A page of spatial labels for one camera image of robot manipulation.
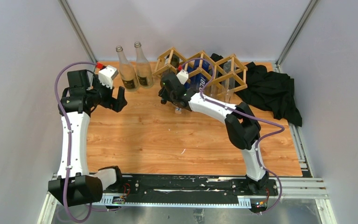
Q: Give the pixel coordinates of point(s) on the wooden wine rack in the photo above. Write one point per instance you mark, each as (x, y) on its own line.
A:
(173, 60)

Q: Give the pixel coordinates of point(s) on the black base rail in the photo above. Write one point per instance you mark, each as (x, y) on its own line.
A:
(190, 190)

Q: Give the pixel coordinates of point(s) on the clear square glass bottle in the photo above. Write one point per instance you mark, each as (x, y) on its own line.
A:
(224, 94)

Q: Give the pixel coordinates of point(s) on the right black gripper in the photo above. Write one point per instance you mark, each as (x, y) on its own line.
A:
(163, 94)

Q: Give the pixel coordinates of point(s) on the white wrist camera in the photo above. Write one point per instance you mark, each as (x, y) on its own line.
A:
(107, 75)
(182, 76)

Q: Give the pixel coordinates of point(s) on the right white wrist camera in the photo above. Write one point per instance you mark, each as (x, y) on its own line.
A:
(182, 76)

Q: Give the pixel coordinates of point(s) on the black cloth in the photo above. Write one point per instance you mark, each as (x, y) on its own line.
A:
(271, 91)

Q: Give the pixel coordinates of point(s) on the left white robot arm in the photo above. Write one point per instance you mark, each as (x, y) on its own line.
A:
(74, 184)

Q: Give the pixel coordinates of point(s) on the blue square glass bottle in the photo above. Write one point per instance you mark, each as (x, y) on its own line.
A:
(189, 77)

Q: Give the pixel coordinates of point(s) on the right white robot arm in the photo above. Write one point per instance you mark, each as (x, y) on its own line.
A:
(188, 118)

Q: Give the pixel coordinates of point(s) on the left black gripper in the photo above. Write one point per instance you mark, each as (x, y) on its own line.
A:
(115, 104)

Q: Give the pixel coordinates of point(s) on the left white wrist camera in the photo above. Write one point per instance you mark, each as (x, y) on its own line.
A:
(107, 75)

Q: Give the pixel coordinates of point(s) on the clear wine bottle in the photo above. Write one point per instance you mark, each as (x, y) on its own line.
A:
(127, 71)
(143, 67)

